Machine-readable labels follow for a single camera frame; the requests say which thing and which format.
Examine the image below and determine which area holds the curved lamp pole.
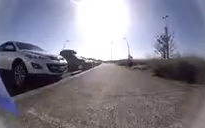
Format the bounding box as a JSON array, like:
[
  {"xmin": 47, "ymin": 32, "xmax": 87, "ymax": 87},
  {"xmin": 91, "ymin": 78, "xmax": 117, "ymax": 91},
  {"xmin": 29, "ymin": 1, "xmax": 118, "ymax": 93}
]
[{"xmin": 122, "ymin": 36, "xmax": 132, "ymax": 66}]

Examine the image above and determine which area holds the grey paved path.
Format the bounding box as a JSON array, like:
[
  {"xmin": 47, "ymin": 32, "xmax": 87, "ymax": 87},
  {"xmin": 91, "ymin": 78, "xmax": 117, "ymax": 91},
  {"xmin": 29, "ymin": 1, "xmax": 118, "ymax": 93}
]
[{"xmin": 13, "ymin": 63, "xmax": 205, "ymax": 128}]

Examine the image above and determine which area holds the bare tree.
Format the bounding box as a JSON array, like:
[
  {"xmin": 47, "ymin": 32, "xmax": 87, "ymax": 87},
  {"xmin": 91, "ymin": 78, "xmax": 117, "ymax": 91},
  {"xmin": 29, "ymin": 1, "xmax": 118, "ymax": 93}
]
[{"xmin": 153, "ymin": 27, "xmax": 178, "ymax": 60}]

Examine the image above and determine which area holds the dark asphalt parking ground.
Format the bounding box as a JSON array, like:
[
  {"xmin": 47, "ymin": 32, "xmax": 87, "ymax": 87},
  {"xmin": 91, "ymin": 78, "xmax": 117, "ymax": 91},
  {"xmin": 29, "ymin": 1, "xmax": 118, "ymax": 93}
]
[{"xmin": 0, "ymin": 68, "xmax": 74, "ymax": 98}]

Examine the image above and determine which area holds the row of parked cars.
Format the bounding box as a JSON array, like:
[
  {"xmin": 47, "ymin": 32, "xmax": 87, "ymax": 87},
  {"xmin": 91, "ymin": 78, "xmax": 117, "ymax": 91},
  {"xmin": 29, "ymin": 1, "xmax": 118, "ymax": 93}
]
[{"xmin": 0, "ymin": 40, "xmax": 104, "ymax": 88}]

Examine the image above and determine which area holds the row of dry bushes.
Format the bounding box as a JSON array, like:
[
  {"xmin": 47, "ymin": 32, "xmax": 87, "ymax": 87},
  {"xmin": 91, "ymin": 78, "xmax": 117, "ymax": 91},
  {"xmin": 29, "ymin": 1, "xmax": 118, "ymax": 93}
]
[{"xmin": 115, "ymin": 55, "xmax": 205, "ymax": 86}]

